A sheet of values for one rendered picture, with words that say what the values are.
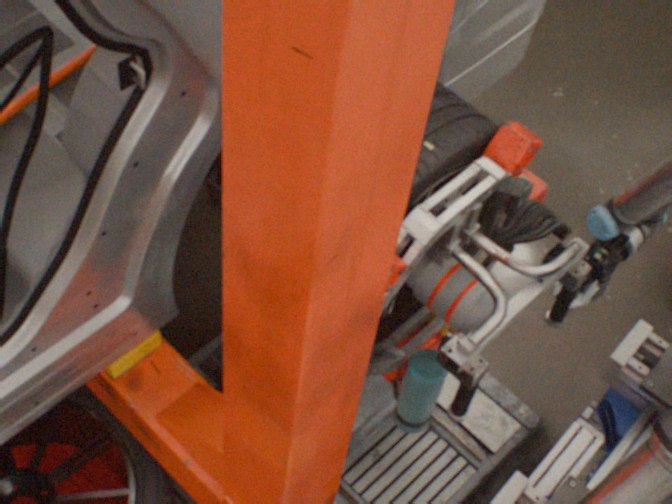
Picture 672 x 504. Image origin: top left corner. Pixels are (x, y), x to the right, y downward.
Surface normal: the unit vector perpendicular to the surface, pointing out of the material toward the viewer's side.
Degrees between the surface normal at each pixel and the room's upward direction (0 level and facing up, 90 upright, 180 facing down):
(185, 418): 36
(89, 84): 53
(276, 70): 90
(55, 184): 6
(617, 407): 0
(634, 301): 0
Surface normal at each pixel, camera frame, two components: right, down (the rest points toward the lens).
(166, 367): 0.09, -0.58
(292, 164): -0.70, 0.54
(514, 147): -0.52, 0.11
